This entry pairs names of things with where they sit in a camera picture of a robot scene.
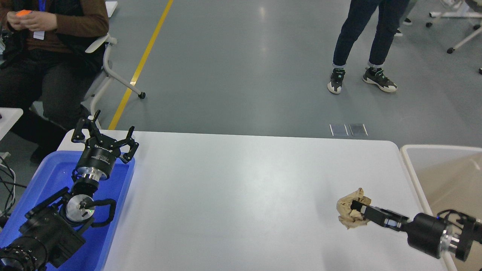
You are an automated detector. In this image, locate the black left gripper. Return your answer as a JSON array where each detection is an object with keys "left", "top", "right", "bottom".
[{"left": 71, "top": 110, "right": 139, "bottom": 181}]

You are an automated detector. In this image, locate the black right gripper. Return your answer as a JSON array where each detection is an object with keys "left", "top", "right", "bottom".
[{"left": 351, "top": 200, "right": 461, "bottom": 259}]

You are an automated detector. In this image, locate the brown paper ball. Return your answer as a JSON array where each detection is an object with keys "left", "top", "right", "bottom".
[{"left": 336, "top": 187, "right": 372, "bottom": 229}]

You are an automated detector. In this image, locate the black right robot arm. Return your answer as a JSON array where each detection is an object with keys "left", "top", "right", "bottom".
[{"left": 349, "top": 200, "right": 482, "bottom": 261}]

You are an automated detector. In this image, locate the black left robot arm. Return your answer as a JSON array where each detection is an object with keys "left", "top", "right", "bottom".
[{"left": 1, "top": 110, "right": 139, "bottom": 271}]

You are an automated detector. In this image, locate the white rolling chair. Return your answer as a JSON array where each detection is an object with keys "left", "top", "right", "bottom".
[{"left": 30, "top": 33, "right": 146, "bottom": 130}]

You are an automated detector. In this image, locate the blue plastic bin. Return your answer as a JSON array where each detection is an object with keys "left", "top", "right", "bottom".
[{"left": 0, "top": 151, "right": 136, "bottom": 271}]

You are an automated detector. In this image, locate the right metal floor plate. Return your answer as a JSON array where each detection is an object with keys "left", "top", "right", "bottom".
[{"left": 349, "top": 123, "right": 368, "bottom": 137}]

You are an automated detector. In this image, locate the metal floor plate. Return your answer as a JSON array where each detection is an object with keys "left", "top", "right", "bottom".
[
  {"left": 349, "top": 123, "right": 368, "bottom": 137},
  {"left": 330, "top": 124, "right": 348, "bottom": 137}
]

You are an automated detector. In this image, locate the beige plastic bin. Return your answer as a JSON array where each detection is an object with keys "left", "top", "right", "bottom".
[{"left": 400, "top": 144, "right": 482, "bottom": 271}]

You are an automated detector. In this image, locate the left metal floor plate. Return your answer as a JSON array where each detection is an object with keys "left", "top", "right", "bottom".
[{"left": 330, "top": 124, "right": 348, "bottom": 137}]

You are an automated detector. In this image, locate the white side table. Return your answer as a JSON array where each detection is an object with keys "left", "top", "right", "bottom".
[{"left": 0, "top": 107, "right": 23, "bottom": 140}]

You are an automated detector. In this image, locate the person in black trousers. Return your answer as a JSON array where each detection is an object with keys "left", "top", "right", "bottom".
[{"left": 0, "top": 0, "right": 110, "bottom": 164}]

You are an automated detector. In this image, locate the white floor platform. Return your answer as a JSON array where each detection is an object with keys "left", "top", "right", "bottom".
[{"left": 105, "top": 1, "right": 118, "bottom": 18}]

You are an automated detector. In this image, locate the colourful puzzle cube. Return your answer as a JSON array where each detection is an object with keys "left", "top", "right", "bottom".
[{"left": 15, "top": 10, "right": 32, "bottom": 17}]

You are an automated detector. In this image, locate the person in grey jeans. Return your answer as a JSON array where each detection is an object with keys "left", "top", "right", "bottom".
[{"left": 394, "top": 17, "right": 413, "bottom": 37}]

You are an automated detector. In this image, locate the person in dark jeans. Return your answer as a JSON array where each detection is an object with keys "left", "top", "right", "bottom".
[{"left": 327, "top": 0, "right": 411, "bottom": 94}]

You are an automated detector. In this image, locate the white rolling chair base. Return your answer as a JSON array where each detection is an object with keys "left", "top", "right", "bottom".
[{"left": 425, "top": 0, "right": 482, "bottom": 54}]

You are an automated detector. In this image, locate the black cables bundle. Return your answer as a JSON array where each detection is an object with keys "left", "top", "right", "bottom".
[{"left": 0, "top": 156, "right": 27, "bottom": 219}]

